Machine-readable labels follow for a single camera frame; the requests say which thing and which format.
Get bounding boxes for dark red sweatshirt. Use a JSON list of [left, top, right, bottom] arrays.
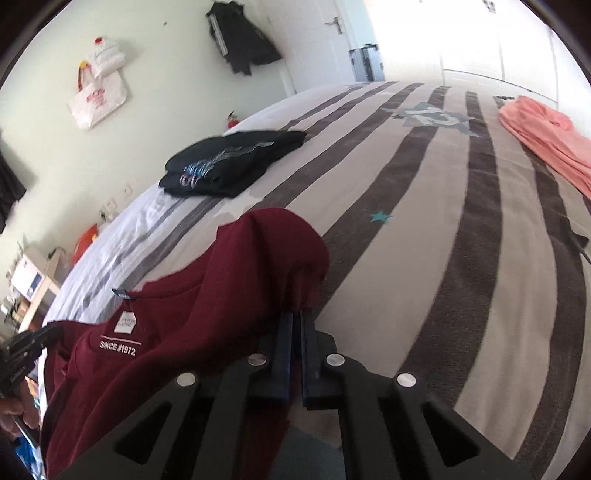
[[41, 208, 329, 478]]

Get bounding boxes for left hand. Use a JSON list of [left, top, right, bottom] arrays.
[[0, 390, 39, 440]]

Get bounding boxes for white bedside shelf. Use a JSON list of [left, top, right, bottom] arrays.
[[1, 246, 61, 332]]

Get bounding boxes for orange bag on floor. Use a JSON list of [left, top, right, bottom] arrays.
[[72, 224, 99, 265]]

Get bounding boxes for striped grey bed cover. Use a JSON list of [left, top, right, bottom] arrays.
[[47, 82, 590, 479]]

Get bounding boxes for folded black printed garment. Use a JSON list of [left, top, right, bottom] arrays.
[[158, 130, 307, 198]]

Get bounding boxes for white tote bag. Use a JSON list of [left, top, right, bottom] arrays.
[[68, 36, 127, 130]]

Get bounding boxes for red fire extinguisher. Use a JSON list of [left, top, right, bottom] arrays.
[[226, 111, 239, 129]]

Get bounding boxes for coral pink garment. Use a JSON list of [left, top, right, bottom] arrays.
[[498, 96, 591, 199]]

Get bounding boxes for grey storage case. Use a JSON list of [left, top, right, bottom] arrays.
[[349, 44, 385, 82]]

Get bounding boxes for black hanging jacket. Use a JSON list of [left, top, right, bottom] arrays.
[[205, 1, 283, 76]]

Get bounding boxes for white door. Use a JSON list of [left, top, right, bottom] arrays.
[[262, 0, 374, 93]]

